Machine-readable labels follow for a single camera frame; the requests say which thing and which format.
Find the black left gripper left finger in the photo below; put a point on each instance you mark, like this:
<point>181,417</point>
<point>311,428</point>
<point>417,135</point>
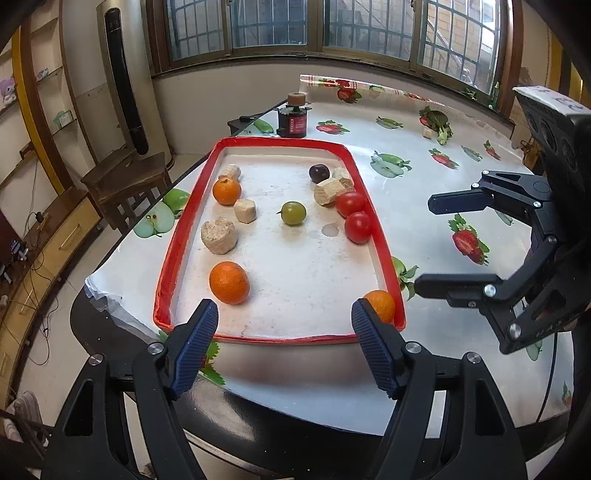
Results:
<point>187,345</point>

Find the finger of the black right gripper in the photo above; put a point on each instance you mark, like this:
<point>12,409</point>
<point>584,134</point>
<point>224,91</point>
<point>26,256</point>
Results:
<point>460,290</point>
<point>477,198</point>

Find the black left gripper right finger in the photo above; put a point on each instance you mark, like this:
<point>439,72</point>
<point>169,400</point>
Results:
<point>382,346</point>

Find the large orange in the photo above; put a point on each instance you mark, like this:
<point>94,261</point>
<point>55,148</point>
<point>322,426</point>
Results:
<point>229,283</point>

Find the large round cork piece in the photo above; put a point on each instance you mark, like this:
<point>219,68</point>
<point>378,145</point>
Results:
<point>219,236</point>

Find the red tomato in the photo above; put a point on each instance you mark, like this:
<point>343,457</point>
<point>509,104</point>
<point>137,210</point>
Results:
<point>349,203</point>
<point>358,227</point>

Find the cut cork wedge piece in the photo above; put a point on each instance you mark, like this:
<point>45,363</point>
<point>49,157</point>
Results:
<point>327,191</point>

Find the small cork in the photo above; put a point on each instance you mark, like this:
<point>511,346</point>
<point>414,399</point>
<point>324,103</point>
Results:
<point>245,211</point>

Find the dark purple plum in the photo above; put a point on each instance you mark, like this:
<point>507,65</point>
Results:
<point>319,173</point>

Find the small mandarin orange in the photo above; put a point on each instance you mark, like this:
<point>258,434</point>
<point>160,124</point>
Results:
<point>226,191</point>

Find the green grape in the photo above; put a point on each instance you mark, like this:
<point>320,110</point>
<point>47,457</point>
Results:
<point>292,213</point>

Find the small cork cylinder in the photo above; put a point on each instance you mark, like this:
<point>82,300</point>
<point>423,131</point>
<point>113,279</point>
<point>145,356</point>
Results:
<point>231,171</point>

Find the ridged cork cylinder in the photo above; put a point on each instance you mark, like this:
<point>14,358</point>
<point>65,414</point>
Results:
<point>342,175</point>

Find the tiny cork by vegetable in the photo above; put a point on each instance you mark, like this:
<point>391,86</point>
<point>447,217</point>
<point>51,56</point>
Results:
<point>429,133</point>

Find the green leafy vegetable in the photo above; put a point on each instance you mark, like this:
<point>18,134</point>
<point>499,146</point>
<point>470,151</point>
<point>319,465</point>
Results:
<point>438,122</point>

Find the green bottle on windowsill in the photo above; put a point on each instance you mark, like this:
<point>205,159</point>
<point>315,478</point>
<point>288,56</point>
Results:
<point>495,97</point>

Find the red rimmed white tray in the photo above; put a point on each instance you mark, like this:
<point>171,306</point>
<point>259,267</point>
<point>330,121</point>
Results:
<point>303,279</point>

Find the wooden stool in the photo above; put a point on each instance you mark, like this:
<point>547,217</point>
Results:
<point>123,182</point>

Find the wooden tv cabinet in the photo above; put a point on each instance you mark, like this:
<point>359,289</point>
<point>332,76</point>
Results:
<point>53,242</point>

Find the red labelled black motor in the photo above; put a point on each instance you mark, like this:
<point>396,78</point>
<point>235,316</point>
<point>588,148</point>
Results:
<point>292,121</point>

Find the cork on motor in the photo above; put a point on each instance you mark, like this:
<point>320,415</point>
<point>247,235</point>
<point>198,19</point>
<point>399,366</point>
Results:
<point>296,99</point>

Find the white tower air conditioner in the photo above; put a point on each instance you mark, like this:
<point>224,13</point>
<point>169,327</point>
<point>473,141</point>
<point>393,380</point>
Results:
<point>126,64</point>

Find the purple plush toy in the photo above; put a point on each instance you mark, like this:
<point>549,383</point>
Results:
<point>7,91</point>

